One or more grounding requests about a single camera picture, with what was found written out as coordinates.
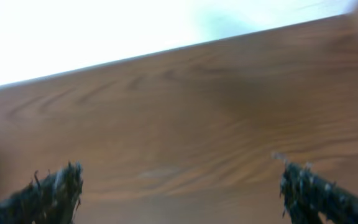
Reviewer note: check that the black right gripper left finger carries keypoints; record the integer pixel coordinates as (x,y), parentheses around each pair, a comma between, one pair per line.
(52,200)

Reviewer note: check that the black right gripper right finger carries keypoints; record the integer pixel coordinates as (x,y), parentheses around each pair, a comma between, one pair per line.
(307,195)

